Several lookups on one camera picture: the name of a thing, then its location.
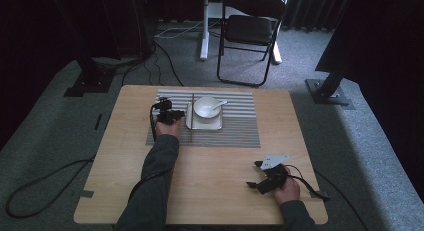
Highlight person's right hand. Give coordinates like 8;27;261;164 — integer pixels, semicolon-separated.
273;166;302;205

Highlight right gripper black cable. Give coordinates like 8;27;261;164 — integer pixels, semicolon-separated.
283;163;369;231

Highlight grey striped placemat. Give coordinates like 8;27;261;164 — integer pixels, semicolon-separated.
145;89;262;149

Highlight white spoon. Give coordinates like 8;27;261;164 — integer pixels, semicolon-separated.
208;99;229;116

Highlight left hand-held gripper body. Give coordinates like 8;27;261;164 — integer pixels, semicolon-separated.
156;96;180;126

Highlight dark curtain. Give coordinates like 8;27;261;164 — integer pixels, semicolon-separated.
279;0;354;34

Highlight metal stand with base plate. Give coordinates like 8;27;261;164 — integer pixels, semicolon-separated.
304;57;354;107

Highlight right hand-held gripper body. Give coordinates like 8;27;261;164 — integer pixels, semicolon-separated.
257;154;290;195

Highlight white bowl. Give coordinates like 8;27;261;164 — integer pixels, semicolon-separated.
193;96;222;120

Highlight white cable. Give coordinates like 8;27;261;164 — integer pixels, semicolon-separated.
153;19;205;40

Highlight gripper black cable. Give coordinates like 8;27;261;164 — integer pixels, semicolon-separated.
283;163;369;231
4;103;173;219

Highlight black stand with base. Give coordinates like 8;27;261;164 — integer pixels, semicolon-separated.
49;0;118;99

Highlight person's left hand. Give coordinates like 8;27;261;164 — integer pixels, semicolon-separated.
155;119;183;139

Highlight white square plate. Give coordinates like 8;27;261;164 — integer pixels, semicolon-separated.
185;101;224;131

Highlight black floor cables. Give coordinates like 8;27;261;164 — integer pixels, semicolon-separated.
121;40;185;88

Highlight black folding chair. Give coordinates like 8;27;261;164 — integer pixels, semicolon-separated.
216;0;291;88

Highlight white desk frame leg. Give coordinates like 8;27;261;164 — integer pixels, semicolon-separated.
271;40;283;65
199;0;212;61

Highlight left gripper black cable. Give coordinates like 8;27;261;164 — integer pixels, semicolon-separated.
4;103;173;219

